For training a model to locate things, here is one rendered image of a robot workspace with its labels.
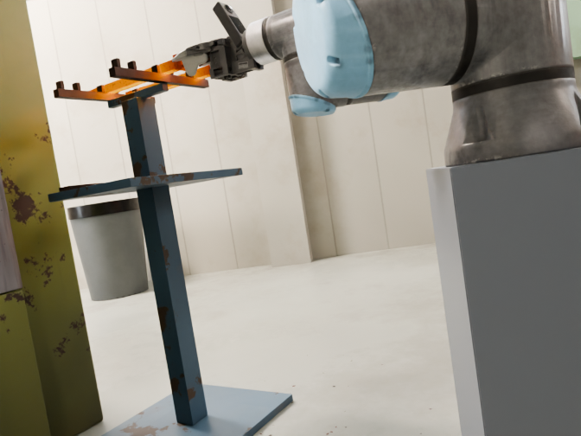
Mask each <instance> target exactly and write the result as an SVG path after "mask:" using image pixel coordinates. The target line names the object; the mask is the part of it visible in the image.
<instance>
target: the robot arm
mask: <svg viewBox="0 0 581 436"><path fill-rule="evenodd" d="M213 11H214V13H215V15H216V16H217V17H218V19H219V21H220V23H221V24H222V26H223V27H224V29H225V31H226V32H227V33H228V35H229V36H228V37H227V38H218V39H215V40H212V41H210V42H203V43H199V44H195V45H194V46H191V47H189V48H186V49H184V50H183V51H181V52H180V53H178V54H177V55H176V56H175V57H174V58H173V59H172V62H177V61H182V64H183V66H184V68H185V70H186V72H187V74H188V76H194V75H196V72H197V68H198V66H199V65H200V66H199V67H203V66H207V65H209V66H210V68H211V69H209V73H210V78H211V80H212V79H216V80H222V81H230V82H232V81H235V80H240V79H243V78H245V77H248V76H247V73H248V72H251V71H254V70H256V71H261V70H264V65H266V64H269V63H272V62H275V61H281V60H284V68H285V73H286V79H287V86H288V91H289V97H288V98H289V101H290V106H291V110H292V112H293V113H294V114H295V115H297V116H299V117H318V116H326V115H330V114H333V113H334V112H335V110H336V108H337V107H341V106H347V105H354V104H361V103H368V102H375V101H377V102H381V101H383V100H387V99H393V98H395V97H396V96H397V95H398V94H399V92H404V91H410V90H417V89H424V88H431V87H443V86H450V90H451V97H452V103H453V114H452V118H451V122H450V129H449V133H448V137H447V140H446V145H445V148H444V161H445V167H449V166H456V165H463V164H475V163H481V162H487V161H494V160H500V159H506V158H512V157H523V156H529V155H535V154H540V153H547V152H552V151H562V150H569V149H574V148H579V147H581V94H580V92H579V90H578V88H577V85H576V79H575V71H574V63H573V55H572V47H571V33H570V25H569V17H568V9H567V2H566V0H293V2H292V8H290V9H288V10H284V11H282V12H279V13H277V14H275V15H272V16H268V17H265V18H262V19H260V20H257V21H256V22H252V23H250V24H249V25H248V27H247V29H246V28H245V26H244V25H243V23H242V21H241V20H240V19H239V17H238V16H237V14H236V13H235V11H234V10H233V7H232V6H231V5H228V4H225V3H221V2H217V3H216V5H215V6H214V7H213ZM207 52H210V55H209V56H210V62H208V63H206V62H207V61H208V55H207V54H206V53H207ZM203 63H205V64H203ZM201 64H202V65H201Z"/></svg>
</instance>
